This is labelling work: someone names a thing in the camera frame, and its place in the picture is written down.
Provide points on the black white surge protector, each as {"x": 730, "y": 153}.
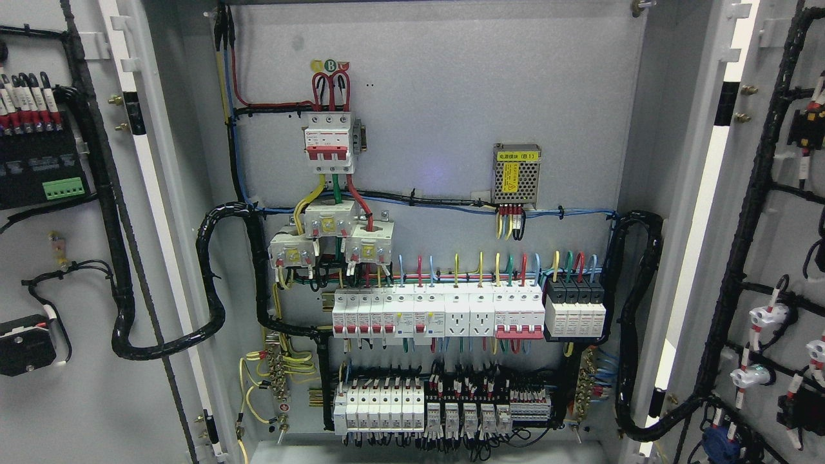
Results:
{"x": 574, "y": 311}

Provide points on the white socket breaker row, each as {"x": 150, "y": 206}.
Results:
{"x": 414, "y": 313}

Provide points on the grey cabinet door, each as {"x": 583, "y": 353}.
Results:
{"x": 97, "y": 407}
{"x": 693, "y": 54}

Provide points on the white rotary selector switch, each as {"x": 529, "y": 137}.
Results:
{"x": 26, "y": 345}

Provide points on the red handle circuit breaker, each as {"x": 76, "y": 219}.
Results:
{"x": 519, "y": 313}

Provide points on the white main breaker red handle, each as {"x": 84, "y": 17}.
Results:
{"x": 333, "y": 140}

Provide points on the black digital power meter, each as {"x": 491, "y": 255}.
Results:
{"x": 41, "y": 167}

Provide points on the yellow terminal connector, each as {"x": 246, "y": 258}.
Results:
{"x": 58, "y": 250}

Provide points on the brass ground terminal bar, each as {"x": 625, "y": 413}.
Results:
{"x": 277, "y": 376}

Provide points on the white current transformers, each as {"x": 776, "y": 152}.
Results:
{"x": 335, "y": 229}

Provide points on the black wire harness right door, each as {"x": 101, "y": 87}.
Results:
{"x": 752, "y": 338}

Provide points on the metal mesh power supply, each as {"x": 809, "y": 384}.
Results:
{"x": 516, "y": 172}

